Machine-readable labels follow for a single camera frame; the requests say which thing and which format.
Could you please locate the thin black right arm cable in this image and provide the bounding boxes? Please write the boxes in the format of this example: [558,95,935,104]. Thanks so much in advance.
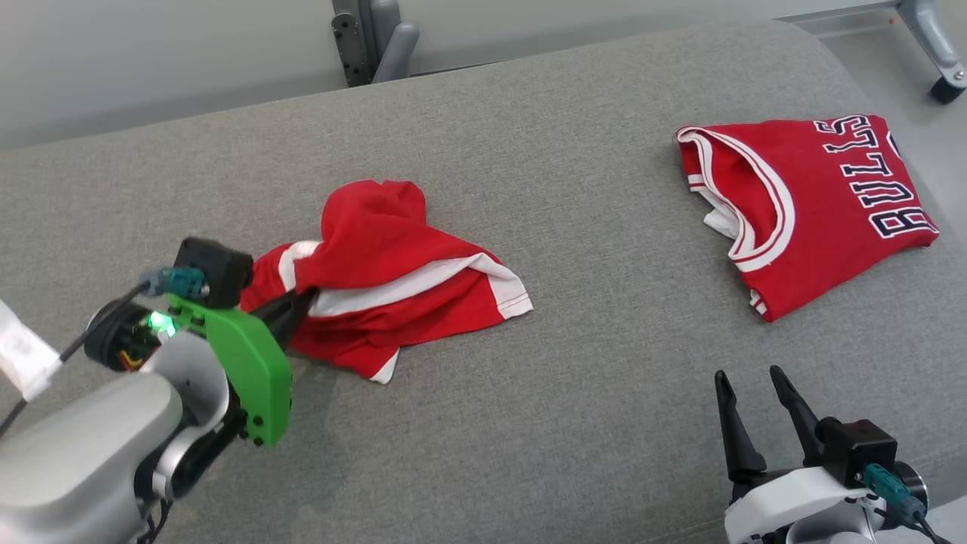
[869,495,953,544]

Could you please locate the red shorts with white stripe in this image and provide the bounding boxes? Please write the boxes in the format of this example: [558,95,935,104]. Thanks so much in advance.
[240,179,534,385]

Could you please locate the teal left camera connector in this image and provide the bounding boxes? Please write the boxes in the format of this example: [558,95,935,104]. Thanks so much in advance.
[138,266,209,300]

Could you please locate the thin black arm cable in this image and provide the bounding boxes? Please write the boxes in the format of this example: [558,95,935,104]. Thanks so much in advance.
[869,495,953,544]
[0,283,148,439]

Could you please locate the white left cable label tag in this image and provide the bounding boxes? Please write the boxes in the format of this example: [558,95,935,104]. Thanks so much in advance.
[0,298,63,401]

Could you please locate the grey metal partition post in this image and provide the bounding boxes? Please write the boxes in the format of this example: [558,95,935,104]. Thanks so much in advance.
[331,0,421,88]
[897,0,967,105]

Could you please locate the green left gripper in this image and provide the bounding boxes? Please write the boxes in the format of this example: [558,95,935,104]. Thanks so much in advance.
[166,288,319,450]

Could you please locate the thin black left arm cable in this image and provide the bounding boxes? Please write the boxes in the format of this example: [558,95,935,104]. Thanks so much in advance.
[0,283,148,439]

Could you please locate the red Bulls basketball jersey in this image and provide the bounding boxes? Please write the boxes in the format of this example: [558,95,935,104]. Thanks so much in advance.
[674,114,940,323]

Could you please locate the teal right camera connector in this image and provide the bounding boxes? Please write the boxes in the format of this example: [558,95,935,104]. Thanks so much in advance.
[861,463,927,518]

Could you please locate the teal camera connector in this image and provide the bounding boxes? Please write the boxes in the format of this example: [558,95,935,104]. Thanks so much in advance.
[861,463,927,518]
[138,266,209,300]

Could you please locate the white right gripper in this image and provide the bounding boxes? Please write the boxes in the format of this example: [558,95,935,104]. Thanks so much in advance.
[714,365,871,544]

